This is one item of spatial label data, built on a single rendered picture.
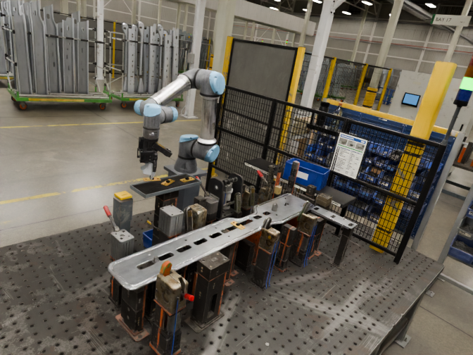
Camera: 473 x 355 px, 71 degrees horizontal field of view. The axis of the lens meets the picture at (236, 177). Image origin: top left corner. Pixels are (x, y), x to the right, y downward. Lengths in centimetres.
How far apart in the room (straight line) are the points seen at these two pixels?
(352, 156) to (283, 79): 185
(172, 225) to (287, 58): 287
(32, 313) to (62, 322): 14
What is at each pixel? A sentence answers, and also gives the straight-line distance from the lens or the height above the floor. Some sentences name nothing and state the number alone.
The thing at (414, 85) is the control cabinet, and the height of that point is 172.
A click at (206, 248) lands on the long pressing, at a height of 100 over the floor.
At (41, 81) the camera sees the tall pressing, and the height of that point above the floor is 57.
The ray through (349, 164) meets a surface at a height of 124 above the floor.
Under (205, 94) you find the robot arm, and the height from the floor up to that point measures 162.
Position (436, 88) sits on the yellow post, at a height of 185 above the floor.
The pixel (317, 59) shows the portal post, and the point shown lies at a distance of 622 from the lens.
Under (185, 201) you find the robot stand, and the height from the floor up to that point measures 91.
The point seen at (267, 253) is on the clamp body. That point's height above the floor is 92.
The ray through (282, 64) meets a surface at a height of 178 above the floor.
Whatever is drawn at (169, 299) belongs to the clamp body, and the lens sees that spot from 130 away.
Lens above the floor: 189
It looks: 21 degrees down
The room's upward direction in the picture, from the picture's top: 10 degrees clockwise
